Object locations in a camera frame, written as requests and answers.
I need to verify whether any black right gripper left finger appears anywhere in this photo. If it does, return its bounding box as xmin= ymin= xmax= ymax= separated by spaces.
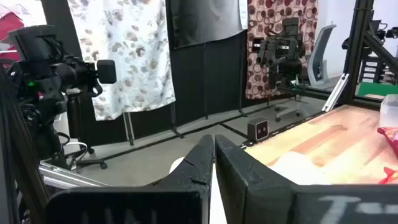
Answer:
xmin=45 ymin=134 xmax=216 ymax=224

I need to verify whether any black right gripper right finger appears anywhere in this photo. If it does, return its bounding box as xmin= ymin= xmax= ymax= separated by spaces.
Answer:
xmin=215 ymin=134 xmax=398 ymax=224

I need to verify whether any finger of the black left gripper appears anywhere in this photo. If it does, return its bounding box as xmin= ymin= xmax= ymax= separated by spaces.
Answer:
xmin=256 ymin=37 xmax=271 ymax=67
xmin=297 ymin=36 xmax=306 ymax=60

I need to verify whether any red beef ramen pack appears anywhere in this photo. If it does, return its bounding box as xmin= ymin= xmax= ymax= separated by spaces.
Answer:
xmin=377 ymin=126 xmax=398 ymax=156

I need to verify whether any grey office chair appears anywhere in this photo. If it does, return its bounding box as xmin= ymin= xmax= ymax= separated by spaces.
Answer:
xmin=275 ymin=24 xmax=337 ymax=123

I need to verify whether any black partition screen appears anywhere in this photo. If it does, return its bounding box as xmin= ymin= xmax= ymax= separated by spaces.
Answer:
xmin=40 ymin=0 xmax=249 ymax=147

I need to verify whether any silver aluminium extrusion bar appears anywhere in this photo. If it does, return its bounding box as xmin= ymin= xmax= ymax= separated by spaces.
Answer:
xmin=39 ymin=161 xmax=109 ymax=191
xmin=322 ymin=73 xmax=351 ymax=113

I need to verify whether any black swivel chair base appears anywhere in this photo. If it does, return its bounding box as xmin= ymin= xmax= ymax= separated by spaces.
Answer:
xmin=76 ymin=148 xmax=108 ymax=170

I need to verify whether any dark grey hanging cloth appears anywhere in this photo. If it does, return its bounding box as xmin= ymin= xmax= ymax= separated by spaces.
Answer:
xmin=170 ymin=0 xmax=248 ymax=49

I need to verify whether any black small-parts drawer cabinet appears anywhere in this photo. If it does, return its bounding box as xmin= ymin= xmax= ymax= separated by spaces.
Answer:
xmin=360 ymin=55 xmax=388 ymax=84

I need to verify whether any white floral cloth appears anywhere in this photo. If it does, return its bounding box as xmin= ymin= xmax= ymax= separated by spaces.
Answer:
xmin=67 ymin=0 xmax=177 ymax=121

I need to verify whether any red fabric panel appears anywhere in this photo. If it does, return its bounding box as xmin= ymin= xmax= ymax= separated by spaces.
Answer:
xmin=0 ymin=12 xmax=25 ymax=62

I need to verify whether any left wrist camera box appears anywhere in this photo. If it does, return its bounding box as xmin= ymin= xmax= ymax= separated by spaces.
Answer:
xmin=281 ymin=17 xmax=301 ymax=37

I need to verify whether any small black table camera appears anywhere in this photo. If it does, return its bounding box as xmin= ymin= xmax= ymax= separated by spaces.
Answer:
xmin=248 ymin=117 xmax=270 ymax=142

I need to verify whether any white cable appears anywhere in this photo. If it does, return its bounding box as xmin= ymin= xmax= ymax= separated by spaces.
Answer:
xmin=63 ymin=141 xmax=90 ymax=158

